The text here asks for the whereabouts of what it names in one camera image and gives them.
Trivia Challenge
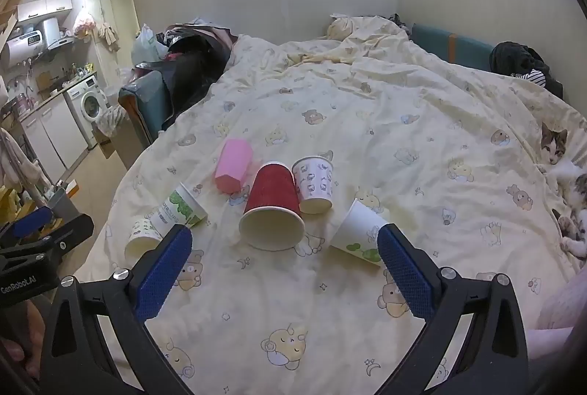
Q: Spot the tall white cabinet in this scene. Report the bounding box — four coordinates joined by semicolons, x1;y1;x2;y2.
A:
83;0;121;88

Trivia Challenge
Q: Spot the white plastic bag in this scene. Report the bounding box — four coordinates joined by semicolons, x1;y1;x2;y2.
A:
131;24;169;65

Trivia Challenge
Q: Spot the white cup with cartoon print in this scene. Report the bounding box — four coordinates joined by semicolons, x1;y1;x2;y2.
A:
292;156;334;215

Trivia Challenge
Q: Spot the beige hanging cloth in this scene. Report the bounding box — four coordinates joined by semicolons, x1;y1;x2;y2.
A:
95;22;121;53

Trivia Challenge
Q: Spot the striped cloth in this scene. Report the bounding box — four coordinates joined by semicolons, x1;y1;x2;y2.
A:
517;69;547;88

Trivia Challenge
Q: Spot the cardboard box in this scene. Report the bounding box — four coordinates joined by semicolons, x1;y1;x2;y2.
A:
94;130;117;160

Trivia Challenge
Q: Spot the tabby and white cat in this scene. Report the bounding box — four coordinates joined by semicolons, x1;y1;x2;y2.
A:
536;121;587;260

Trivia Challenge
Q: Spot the person's leg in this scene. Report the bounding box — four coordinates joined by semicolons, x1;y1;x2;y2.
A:
526;269;587;361

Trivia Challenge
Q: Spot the small white paper cup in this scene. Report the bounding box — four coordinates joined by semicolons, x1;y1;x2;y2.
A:
124;215;164;262

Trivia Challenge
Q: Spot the white kitchen base cabinet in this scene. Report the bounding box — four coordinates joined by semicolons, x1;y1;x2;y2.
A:
19;93;89;184

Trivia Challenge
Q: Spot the grey bin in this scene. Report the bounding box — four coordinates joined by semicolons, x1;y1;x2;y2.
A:
47;188;82;225

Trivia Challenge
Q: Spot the white cup with green label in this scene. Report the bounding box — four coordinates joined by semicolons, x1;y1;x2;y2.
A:
150;182;209;235

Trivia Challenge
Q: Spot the pink plastic cup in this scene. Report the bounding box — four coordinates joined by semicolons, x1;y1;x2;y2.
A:
214;139;254;194

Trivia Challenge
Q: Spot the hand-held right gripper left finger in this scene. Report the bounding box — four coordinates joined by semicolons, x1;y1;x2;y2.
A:
39;224;196;395

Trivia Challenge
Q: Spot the person's left hand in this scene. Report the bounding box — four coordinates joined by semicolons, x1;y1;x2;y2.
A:
0;300;47;383

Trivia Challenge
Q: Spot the teal headboard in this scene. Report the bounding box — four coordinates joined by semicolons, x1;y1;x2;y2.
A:
409;23;498;68

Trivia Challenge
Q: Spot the black bag pile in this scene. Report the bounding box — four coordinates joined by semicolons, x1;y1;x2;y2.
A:
133;23;239;123

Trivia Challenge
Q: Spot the yellow pillow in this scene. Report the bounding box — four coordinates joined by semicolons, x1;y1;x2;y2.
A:
327;14;356;40

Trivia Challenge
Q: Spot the white washing machine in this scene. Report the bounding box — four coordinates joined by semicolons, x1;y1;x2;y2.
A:
63;75;111;148

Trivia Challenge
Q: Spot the pink hanging bag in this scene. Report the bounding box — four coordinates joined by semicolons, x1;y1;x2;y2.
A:
73;8;97;40

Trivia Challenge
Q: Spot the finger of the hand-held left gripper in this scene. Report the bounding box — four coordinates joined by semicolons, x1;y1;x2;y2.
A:
0;213;95;270
0;205;55;245

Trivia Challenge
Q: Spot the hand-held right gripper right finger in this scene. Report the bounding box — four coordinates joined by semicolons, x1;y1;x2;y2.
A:
376;223;531;395

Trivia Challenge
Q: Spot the dark clothes pile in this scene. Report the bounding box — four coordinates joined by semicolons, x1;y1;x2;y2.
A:
489;40;564;98

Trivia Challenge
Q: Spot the white water heater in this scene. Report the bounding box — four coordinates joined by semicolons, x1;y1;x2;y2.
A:
0;33;47;71

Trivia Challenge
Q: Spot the white wall cabinet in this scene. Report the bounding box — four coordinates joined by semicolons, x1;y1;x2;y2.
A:
17;0;74;23

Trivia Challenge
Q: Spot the white kitchen appliance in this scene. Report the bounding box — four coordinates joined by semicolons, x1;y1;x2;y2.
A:
40;18;62;47

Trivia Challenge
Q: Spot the yellow printed blanket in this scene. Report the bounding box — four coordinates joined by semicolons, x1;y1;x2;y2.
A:
73;14;587;395

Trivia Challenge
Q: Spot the red paper cup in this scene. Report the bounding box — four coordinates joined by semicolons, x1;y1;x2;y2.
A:
238;161;306;251

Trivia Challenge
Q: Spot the white cup with green leaves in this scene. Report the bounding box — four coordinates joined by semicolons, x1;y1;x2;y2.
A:
329;198;390;267

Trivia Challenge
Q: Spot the teal bed frame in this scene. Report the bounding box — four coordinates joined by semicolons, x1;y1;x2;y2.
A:
118;69;177;146

